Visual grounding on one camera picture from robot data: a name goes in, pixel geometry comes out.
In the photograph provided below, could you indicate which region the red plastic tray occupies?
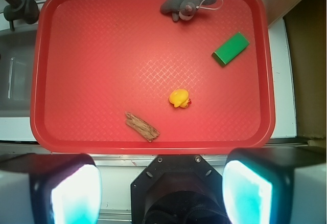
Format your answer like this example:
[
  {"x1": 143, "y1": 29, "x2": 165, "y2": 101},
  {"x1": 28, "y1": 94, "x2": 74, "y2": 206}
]
[{"x1": 30, "y1": 0, "x2": 275, "y2": 154}]

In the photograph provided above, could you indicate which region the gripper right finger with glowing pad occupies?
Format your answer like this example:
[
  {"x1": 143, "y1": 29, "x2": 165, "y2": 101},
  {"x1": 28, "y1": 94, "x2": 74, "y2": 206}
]
[{"x1": 222, "y1": 147, "x2": 326, "y2": 223}]

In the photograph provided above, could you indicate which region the grey plush bunny toy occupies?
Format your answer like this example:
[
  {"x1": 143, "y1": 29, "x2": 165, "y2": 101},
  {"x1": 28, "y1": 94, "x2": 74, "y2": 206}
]
[{"x1": 160, "y1": 0, "x2": 224, "y2": 23}]

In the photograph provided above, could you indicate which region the dark metal faucet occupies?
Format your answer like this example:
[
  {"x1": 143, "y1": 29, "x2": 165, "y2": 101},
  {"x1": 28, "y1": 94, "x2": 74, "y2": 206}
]
[{"x1": 3, "y1": 0, "x2": 40, "y2": 31}]

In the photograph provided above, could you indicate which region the yellow rubber duck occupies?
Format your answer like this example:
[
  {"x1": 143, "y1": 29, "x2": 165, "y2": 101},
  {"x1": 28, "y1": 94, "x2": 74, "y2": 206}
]
[{"x1": 169, "y1": 89, "x2": 192, "y2": 108}]

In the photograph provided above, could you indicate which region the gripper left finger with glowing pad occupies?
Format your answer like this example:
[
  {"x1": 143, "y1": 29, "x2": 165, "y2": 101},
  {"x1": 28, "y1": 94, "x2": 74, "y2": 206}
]
[{"x1": 1, "y1": 153, "x2": 102, "y2": 223}]

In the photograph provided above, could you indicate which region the green rectangular block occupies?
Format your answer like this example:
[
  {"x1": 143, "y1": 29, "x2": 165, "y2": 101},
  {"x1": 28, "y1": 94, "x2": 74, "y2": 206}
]
[{"x1": 212, "y1": 32, "x2": 250, "y2": 66}]

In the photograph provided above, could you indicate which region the brown cardboard box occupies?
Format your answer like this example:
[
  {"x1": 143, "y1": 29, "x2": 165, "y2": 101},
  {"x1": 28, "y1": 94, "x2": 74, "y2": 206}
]
[{"x1": 284, "y1": 0, "x2": 326, "y2": 147}]

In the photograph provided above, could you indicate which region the brown bark wood piece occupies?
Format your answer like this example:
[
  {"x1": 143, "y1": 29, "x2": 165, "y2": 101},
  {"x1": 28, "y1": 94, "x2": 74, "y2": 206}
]
[{"x1": 125, "y1": 111, "x2": 160, "y2": 143}]

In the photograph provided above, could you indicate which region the grey sink basin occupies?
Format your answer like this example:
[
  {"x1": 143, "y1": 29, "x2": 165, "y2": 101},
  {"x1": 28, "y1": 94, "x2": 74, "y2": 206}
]
[{"x1": 1, "y1": 30, "x2": 36, "y2": 118}]

